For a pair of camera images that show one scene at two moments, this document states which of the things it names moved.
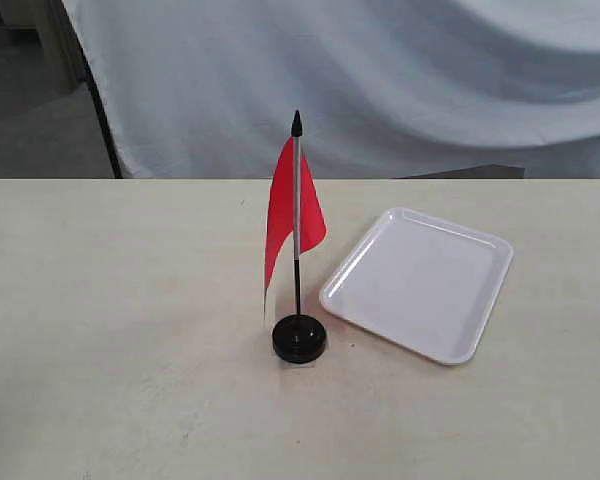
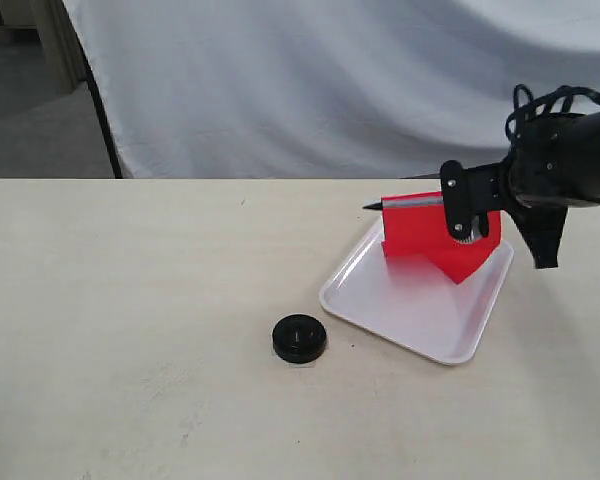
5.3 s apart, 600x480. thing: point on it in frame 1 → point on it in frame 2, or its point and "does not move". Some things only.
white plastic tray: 425,282 does not move
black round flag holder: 299,338 does not move
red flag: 296,220 → 414,226
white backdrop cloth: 209,89 does not move
